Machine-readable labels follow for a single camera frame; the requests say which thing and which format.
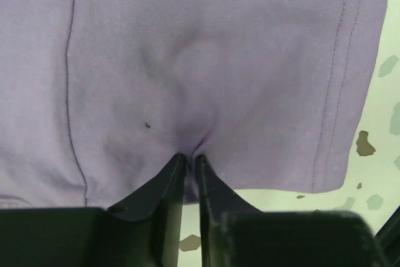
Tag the purple t shirt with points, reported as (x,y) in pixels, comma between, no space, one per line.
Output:
(98,95)

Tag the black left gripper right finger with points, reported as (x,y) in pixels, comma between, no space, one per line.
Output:
(235,233)

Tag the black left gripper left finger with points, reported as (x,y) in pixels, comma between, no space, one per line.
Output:
(143,229)

